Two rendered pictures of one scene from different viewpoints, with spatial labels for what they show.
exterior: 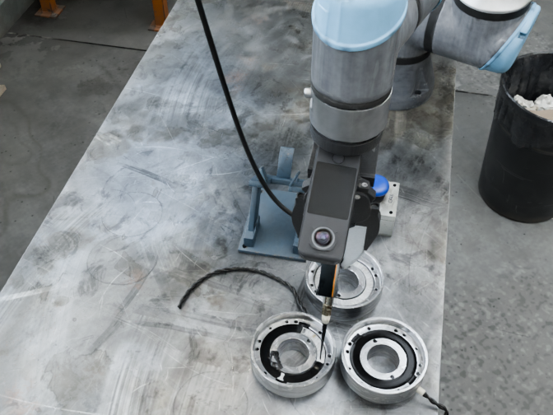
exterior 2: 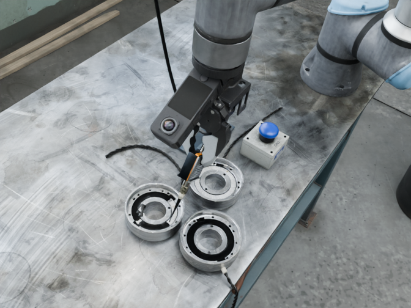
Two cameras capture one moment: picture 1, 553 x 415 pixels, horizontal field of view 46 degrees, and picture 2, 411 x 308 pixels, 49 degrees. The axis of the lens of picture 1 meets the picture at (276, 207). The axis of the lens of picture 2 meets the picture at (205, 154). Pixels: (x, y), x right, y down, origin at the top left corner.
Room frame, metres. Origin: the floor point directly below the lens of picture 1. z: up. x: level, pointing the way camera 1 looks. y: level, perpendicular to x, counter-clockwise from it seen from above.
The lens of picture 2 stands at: (0.01, -0.22, 1.50)
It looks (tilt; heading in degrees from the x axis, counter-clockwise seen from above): 49 degrees down; 17
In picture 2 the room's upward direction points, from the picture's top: 9 degrees clockwise
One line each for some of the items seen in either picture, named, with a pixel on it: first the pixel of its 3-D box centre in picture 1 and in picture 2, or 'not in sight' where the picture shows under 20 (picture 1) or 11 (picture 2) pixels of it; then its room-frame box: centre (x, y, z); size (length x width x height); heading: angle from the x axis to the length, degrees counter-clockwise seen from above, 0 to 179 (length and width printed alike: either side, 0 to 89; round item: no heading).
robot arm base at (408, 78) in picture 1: (395, 62); (335, 61); (0.99, -0.21, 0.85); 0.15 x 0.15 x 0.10
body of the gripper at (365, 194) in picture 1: (343, 160); (216, 86); (0.50, -0.07, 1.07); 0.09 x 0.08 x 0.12; 169
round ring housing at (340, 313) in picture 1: (343, 284); (214, 184); (0.52, -0.09, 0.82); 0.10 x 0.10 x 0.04
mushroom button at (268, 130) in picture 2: (374, 193); (266, 135); (0.66, -0.14, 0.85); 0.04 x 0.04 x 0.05
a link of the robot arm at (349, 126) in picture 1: (346, 104); (219, 41); (0.49, -0.07, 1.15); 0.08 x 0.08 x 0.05
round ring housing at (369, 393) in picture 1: (382, 361); (210, 241); (0.41, -0.13, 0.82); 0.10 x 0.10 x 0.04
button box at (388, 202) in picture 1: (373, 202); (266, 143); (0.67, -0.15, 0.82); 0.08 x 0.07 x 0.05; 168
